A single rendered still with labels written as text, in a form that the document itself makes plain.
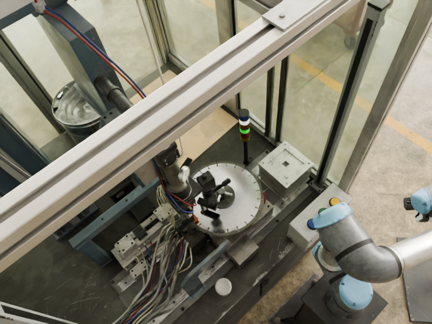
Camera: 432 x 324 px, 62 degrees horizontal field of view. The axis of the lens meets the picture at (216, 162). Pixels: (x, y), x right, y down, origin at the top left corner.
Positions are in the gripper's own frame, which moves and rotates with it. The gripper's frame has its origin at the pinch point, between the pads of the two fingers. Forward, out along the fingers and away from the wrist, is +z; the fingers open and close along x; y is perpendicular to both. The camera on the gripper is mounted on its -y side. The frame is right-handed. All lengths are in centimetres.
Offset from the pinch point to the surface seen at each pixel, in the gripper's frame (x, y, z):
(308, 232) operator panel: -11.2, -42.1, 1.3
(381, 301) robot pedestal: -31.4, -10.3, 16.3
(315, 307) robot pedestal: -38, -36, 16
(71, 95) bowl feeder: 38, -160, -16
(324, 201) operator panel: 3.5, -36.0, 1.2
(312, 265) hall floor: 0, -29, 91
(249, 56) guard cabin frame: -32, -63, -114
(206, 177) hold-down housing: -9, -81, -35
